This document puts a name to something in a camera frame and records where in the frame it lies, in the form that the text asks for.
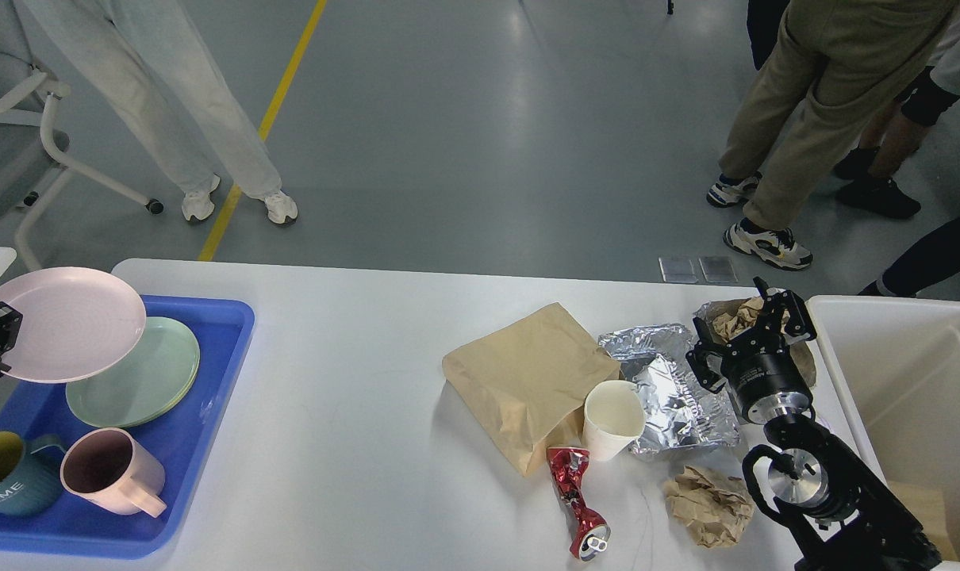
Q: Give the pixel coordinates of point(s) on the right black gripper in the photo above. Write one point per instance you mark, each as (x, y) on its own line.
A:
(761, 375)

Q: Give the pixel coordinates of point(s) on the pink plate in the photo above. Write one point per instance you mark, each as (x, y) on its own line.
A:
(77, 322)

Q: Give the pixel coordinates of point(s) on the pink mug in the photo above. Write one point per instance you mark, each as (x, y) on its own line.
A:
(110, 469)

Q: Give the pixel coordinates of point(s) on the brown paper bag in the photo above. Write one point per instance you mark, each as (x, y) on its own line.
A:
(526, 384)

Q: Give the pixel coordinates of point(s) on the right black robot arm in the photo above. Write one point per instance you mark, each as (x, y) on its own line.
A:
(805, 478)

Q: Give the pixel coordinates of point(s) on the foil bowl with paper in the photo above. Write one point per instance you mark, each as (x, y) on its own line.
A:
(727, 319)

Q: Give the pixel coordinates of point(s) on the floor outlet plates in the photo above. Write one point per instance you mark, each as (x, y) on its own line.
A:
(703, 269)

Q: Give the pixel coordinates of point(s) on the crumpled aluminium foil tray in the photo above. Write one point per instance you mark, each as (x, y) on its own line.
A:
(681, 416)

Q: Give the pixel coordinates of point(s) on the teal mug yellow inside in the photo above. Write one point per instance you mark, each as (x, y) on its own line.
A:
(29, 479)

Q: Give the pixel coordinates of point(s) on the white paper cup upright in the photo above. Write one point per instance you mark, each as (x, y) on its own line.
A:
(613, 418)

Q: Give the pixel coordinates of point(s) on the green plate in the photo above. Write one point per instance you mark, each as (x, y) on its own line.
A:
(146, 383)

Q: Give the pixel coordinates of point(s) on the grey office chair left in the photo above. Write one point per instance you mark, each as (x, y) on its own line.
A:
(34, 163)

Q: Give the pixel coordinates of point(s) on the white plastic bin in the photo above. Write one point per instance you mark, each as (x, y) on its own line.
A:
(895, 362)

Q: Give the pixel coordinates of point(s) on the crumpled brown paper ball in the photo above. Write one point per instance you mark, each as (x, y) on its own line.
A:
(714, 508)

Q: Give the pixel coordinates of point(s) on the blue plastic tray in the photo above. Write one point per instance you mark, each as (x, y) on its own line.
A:
(180, 439)

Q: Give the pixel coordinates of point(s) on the person in black shorts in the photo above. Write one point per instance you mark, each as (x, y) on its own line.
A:
(897, 130)

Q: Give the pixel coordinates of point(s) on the crushed red can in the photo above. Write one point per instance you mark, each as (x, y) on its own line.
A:
(568, 465)

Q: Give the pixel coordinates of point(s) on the person in khaki trousers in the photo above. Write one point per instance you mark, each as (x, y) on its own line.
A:
(833, 65)

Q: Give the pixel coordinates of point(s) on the person in white trousers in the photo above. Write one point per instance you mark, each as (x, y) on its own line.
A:
(136, 54)

